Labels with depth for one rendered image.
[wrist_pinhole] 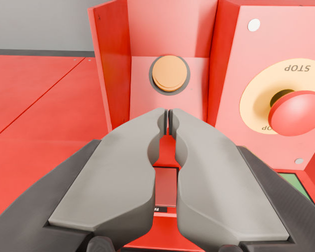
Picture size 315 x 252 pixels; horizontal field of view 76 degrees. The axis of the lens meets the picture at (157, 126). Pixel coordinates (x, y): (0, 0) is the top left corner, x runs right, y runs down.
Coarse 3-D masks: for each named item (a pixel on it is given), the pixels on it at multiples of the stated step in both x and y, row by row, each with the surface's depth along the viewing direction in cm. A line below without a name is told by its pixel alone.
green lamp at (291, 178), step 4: (284, 176) 21; (288, 176) 21; (292, 176) 21; (288, 180) 21; (292, 180) 21; (296, 180) 21; (292, 184) 20; (296, 184) 20; (300, 184) 20; (296, 188) 20; (300, 188) 20; (304, 192) 19
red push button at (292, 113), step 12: (276, 96) 17; (288, 96) 15; (300, 96) 14; (312, 96) 14; (276, 108) 15; (288, 108) 15; (300, 108) 14; (312, 108) 14; (276, 120) 15; (288, 120) 15; (300, 120) 15; (312, 120) 15; (276, 132) 16; (288, 132) 16; (300, 132) 16
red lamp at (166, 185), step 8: (160, 168) 22; (168, 168) 22; (160, 176) 21; (168, 176) 21; (160, 184) 20; (168, 184) 20; (176, 184) 20; (160, 192) 19; (168, 192) 19; (176, 192) 19; (160, 200) 19; (168, 200) 19
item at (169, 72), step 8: (168, 56) 22; (160, 64) 22; (168, 64) 22; (176, 64) 22; (184, 64) 22; (152, 72) 22; (160, 72) 22; (168, 72) 22; (176, 72) 22; (184, 72) 22; (160, 80) 22; (168, 80) 22; (176, 80) 22; (184, 80) 22; (160, 88) 23; (168, 88) 22; (176, 88) 22
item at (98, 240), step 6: (90, 240) 5; (96, 240) 5; (102, 240) 5; (108, 240) 5; (90, 246) 5; (96, 246) 5; (102, 246) 5; (108, 246) 5; (222, 246) 5; (228, 246) 5; (234, 246) 5
